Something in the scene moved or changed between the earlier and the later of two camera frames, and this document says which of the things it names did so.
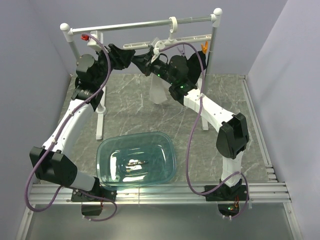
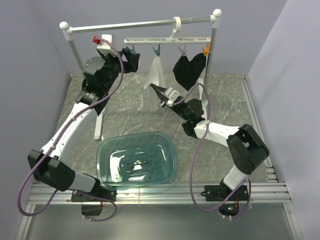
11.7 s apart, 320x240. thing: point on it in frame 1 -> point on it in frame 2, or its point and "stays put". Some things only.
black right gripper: [141, 61] -> [160, 91]
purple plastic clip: [182, 52] stays put
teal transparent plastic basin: [135, 160] stays put
